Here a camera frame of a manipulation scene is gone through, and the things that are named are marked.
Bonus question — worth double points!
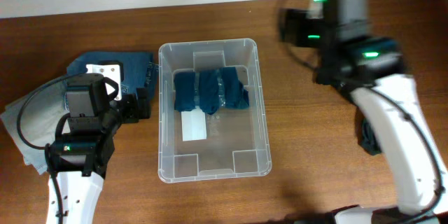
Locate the dark blue jeans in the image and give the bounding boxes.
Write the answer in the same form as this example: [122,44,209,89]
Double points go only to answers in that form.
[66,51,158,100]

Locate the blue taped clothing bundle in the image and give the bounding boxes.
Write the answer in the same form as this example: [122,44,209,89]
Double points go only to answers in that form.
[174,66,250,115]

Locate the light grey jeans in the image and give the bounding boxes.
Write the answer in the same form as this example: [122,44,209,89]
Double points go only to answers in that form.
[1,82,68,174]

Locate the dark green taped clothing bundle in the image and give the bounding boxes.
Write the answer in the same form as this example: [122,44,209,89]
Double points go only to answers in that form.
[357,118,382,156]

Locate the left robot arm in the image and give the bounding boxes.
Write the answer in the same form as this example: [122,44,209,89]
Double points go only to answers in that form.
[45,73,151,223]

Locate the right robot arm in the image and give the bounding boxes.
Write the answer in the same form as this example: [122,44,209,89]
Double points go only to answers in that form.
[276,0,447,223]

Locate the white label in container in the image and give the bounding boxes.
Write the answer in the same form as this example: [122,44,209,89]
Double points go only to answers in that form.
[181,108,207,141]

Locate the clear plastic storage container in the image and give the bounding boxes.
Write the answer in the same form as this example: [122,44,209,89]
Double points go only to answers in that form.
[157,38,273,184]

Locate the left black cable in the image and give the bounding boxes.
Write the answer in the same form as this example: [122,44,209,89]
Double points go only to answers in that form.
[15,73,88,151]

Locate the black cable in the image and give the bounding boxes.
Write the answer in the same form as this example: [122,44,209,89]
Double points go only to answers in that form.
[278,0,445,218]
[15,73,88,151]

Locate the right black cable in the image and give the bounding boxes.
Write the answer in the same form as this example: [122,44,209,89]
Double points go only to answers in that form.
[278,0,445,218]

